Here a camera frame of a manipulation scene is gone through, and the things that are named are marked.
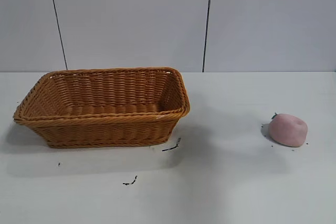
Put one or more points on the pink toy peach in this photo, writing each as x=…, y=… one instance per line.
x=287, y=129

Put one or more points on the brown woven wicker basket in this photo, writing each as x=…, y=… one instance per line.
x=105, y=129

